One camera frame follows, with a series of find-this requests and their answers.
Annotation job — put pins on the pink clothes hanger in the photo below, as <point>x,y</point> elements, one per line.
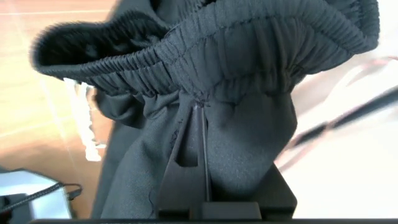
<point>382,60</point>

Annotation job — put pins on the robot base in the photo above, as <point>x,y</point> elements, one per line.
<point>46,205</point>

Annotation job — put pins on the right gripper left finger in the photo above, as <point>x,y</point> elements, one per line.
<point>183,183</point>

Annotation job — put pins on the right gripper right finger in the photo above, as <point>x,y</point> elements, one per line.
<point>280,199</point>

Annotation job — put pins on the black shorts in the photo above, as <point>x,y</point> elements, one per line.
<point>248,124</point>

